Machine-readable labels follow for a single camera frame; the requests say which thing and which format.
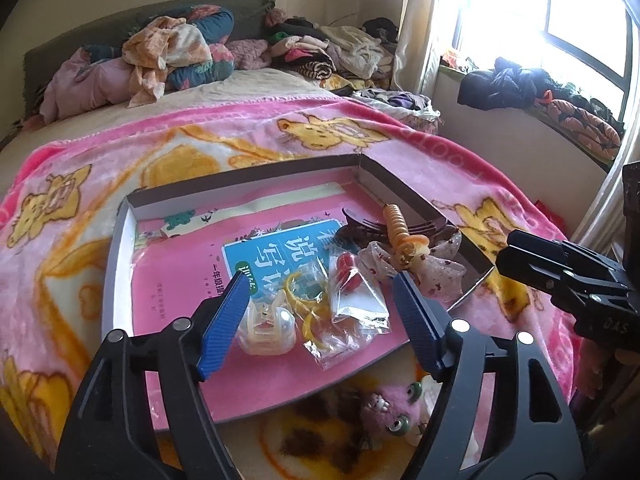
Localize light purple bedding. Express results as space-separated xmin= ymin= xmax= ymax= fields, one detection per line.
xmin=39 ymin=47 xmax=138 ymax=123

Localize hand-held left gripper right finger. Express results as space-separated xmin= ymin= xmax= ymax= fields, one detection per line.
xmin=392 ymin=271 xmax=586 ymax=480

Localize brown hair claw clip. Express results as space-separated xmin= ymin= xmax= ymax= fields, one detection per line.
xmin=335 ymin=207 xmax=451 ymax=251

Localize bagged yellow hair ties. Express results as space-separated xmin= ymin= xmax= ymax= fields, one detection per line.
xmin=282 ymin=260 xmax=381 ymax=366

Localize orange patterned cloth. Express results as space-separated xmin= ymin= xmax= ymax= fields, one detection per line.
xmin=545 ymin=97 xmax=625 ymax=161

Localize dark blue floral quilt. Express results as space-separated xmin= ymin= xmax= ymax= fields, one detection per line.
xmin=82 ymin=5 xmax=236 ymax=92

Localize pile of mixed clothes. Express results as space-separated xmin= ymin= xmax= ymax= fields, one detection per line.
xmin=265 ymin=7 xmax=401 ymax=93

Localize pink bear printed blanket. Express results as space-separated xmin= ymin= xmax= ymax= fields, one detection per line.
xmin=0 ymin=95 xmax=591 ymax=480

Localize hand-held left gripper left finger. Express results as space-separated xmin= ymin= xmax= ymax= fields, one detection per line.
xmin=54 ymin=271 xmax=251 ymax=480

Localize white hair claw clip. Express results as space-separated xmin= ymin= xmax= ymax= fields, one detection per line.
xmin=235 ymin=296 xmax=296 ymax=358

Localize floral bow hair clip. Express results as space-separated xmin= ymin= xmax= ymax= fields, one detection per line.
xmin=357 ymin=230 xmax=468 ymax=301

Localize dark clothes on windowsill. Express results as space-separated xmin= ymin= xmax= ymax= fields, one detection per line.
xmin=457 ymin=56 xmax=626 ymax=121

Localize bagged red bead earrings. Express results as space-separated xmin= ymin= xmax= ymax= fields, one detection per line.
xmin=327 ymin=252 xmax=391 ymax=335

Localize cream curtain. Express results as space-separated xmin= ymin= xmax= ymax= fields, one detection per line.
xmin=395 ymin=0 xmax=476 ymax=126

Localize pink furry monster clip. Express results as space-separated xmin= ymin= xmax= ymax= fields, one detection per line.
xmin=360 ymin=377 xmax=436 ymax=448

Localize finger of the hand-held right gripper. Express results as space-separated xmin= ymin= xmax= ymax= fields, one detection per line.
xmin=495 ymin=245 xmax=631 ymax=306
xmin=506 ymin=229 xmax=626 ymax=281

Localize pile of clothes and bedding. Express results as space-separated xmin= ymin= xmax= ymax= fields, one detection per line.
xmin=22 ymin=0 xmax=276 ymax=111

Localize brown shallow cardboard box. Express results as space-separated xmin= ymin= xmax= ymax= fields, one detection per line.
xmin=101 ymin=154 xmax=497 ymax=426

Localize dark purple clothes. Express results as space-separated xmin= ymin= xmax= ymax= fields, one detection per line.
xmin=352 ymin=87 xmax=443 ymax=133

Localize orange floral cloth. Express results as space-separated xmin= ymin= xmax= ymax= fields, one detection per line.
xmin=122 ymin=16 xmax=213 ymax=108

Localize pink book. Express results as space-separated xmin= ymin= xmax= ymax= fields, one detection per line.
xmin=132 ymin=185 xmax=416 ymax=431

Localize pink fuzzy cloth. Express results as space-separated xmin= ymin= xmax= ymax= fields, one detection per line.
xmin=227 ymin=39 xmax=273 ymax=71

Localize orange spiral hair clip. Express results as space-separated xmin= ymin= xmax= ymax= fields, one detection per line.
xmin=382 ymin=203 xmax=431 ymax=271

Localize window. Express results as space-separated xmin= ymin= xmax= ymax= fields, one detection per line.
xmin=435 ymin=0 xmax=640 ymax=116

